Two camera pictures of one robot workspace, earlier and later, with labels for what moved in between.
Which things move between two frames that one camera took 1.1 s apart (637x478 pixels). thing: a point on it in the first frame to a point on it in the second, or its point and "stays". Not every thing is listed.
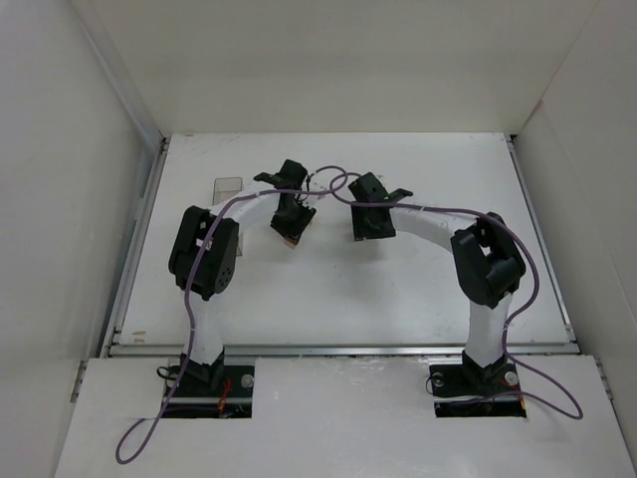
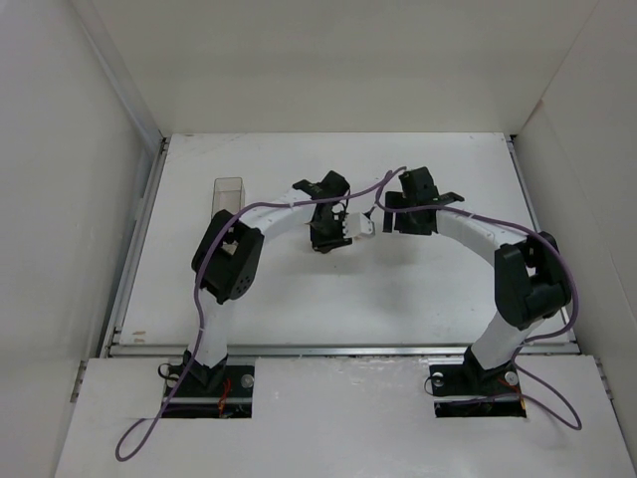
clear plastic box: [224, 188] stays
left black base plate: [192, 397] stays
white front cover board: [341, 417] stays
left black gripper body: [292, 224] to [324, 228]
